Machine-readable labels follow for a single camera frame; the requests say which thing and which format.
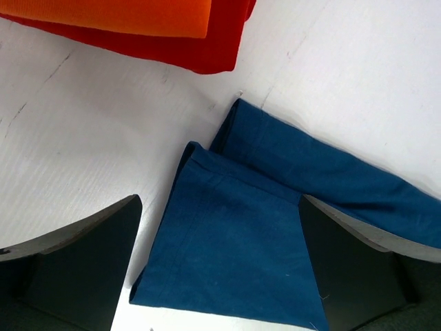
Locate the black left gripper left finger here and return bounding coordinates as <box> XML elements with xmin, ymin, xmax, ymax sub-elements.
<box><xmin>1</xmin><ymin>194</ymin><xmax>142</xmax><ymax>330</ymax></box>

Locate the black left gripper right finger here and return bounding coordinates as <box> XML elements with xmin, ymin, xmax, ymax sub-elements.
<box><xmin>299</xmin><ymin>195</ymin><xmax>440</xmax><ymax>330</ymax></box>

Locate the blue printed t shirt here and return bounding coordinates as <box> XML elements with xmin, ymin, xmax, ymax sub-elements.
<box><xmin>130</xmin><ymin>99</ymin><xmax>440</xmax><ymax>330</ymax></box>

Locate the red folded t shirt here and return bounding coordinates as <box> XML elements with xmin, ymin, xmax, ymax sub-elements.
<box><xmin>1</xmin><ymin>0</ymin><xmax>256</xmax><ymax>74</ymax></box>

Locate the orange folded t shirt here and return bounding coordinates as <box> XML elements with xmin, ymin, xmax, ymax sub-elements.
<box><xmin>1</xmin><ymin>0</ymin><xmax>212</xmax><ymax>39</ymax></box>

